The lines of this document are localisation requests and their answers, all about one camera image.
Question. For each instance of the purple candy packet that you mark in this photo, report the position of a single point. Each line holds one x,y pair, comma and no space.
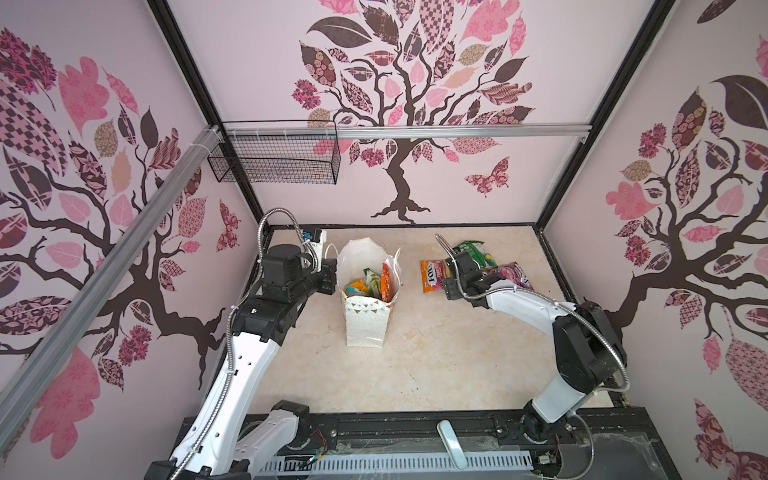
513,272

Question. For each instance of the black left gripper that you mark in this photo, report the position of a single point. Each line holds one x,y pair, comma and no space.
327,272

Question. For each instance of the white handle on base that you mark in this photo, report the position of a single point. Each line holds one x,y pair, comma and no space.
452,444

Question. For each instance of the green lemon candy bag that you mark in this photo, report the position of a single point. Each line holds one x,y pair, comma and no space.
372,283

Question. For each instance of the aluminium rail left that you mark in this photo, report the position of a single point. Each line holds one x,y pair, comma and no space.
35,375

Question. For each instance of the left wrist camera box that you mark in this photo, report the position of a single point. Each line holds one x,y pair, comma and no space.
315,239

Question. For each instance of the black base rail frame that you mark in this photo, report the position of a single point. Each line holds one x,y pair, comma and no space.
292,442

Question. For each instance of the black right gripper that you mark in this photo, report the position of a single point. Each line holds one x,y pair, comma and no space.
454,282

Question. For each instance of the aluminium rail back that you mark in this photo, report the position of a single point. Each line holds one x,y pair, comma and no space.
414,130

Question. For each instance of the green small snack packet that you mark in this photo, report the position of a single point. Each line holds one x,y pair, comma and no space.
477,252

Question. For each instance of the yellow gummy snack bag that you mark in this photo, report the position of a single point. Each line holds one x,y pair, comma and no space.
359,284

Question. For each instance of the aluminium rail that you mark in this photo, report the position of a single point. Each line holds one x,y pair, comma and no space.
414,130
35,375

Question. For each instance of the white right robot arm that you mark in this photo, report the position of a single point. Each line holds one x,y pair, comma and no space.
546,410

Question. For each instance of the black wire mesh basket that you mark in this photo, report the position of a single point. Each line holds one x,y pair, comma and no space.
278,151

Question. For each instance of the orange skittles style packet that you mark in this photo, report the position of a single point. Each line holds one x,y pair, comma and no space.
433,274

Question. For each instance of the orange snack packet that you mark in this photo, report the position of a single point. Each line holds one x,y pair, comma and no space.
386,284

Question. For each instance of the white paper gift bag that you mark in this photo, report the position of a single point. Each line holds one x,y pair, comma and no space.
366,318

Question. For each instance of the white slotted cable duct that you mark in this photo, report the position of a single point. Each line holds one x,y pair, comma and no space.
398,463

